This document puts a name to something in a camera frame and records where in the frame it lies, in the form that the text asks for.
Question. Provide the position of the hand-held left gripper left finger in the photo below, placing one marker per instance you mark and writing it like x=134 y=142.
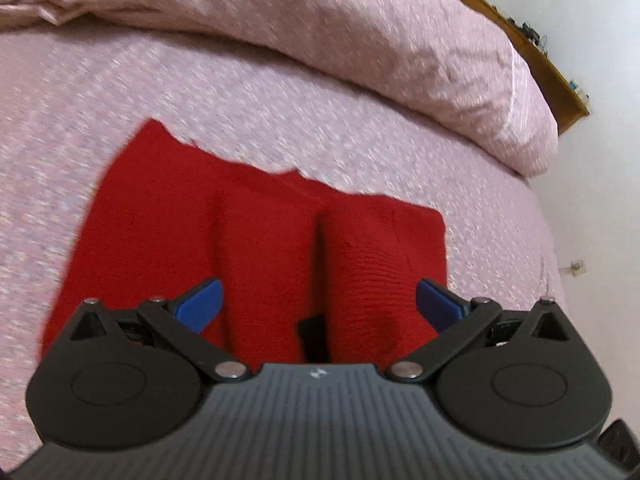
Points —
x=200 y=305

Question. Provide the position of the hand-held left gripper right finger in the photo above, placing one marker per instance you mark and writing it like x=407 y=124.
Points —
x=437 y=305

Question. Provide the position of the red knit sweater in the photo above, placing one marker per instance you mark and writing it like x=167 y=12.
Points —
x=165 y=220

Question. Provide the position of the bed with pink sheet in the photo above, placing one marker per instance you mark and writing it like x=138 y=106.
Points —
x=60 y=110

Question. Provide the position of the wooden shelf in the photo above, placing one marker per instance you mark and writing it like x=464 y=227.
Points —
x=550 y=80

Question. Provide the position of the small blue item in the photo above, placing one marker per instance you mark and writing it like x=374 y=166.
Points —
x=577 y=89

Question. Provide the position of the dark clutter on shelf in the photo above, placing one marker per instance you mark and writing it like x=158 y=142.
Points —
x=527 y=32

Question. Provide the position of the pink floral duvet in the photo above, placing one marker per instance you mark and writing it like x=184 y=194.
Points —
x=325 y=25

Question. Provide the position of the wall socket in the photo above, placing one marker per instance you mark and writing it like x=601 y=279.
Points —
x=575 y=266

